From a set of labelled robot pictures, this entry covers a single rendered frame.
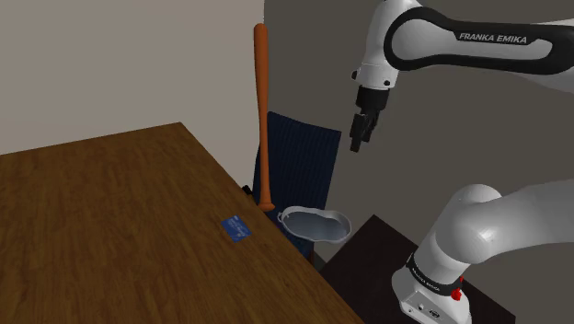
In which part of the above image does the dark blue chair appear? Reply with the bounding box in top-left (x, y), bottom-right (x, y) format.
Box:
top-left (252, 110), bottom-right (342, 265)

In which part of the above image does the blue card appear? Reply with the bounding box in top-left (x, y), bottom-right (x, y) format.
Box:
top-left (220, 215), bottom-right (253, 243)

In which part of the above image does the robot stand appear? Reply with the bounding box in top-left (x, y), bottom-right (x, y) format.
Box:
top-left (319, 214), bottom-right (517, 324)

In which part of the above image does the grey oval pan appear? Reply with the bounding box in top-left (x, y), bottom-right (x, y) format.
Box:
top-left (277, 205), bottom-right (352, 245)

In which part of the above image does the brown wooden table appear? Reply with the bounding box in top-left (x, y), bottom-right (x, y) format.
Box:
top-left (0, 121), bottom-right (365, 324)

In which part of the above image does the orange baseball bat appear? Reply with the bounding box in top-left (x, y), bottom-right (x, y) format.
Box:
top-left (253, 22), bottom-right (276, 213)

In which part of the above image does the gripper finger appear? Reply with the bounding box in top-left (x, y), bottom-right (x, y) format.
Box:
top-left (349, 110), bottom-right (381, 154)

